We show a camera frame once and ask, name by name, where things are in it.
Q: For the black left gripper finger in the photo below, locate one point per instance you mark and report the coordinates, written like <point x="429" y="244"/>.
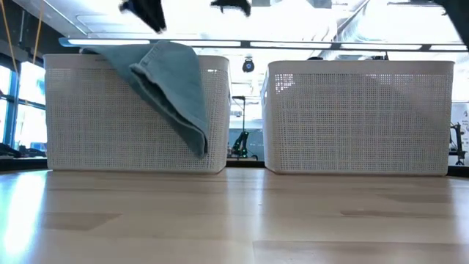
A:
<point x="238" y="3"/>
<point x="150" y="12"/>

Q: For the light blue denim jeans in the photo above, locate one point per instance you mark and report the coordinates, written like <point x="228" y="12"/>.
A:
<point x="172" y="84"/>

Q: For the green background robot arm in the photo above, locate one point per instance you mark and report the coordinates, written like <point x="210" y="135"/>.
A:
<point x="242" y="144"/>

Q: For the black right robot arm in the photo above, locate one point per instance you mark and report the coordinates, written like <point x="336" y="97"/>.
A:
<point x="459" y="14"/>

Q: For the thin black background stand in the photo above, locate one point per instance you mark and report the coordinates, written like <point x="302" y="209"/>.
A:
<point x="243" y="110"/>

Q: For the white perforated plastic basket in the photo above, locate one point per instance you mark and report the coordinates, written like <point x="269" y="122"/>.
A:
<point x="359" y="121"/>
<point x="91" y="121"/>

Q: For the black hanging camera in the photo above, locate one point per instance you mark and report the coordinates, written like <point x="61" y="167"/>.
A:
<point x="248" y="65"/>

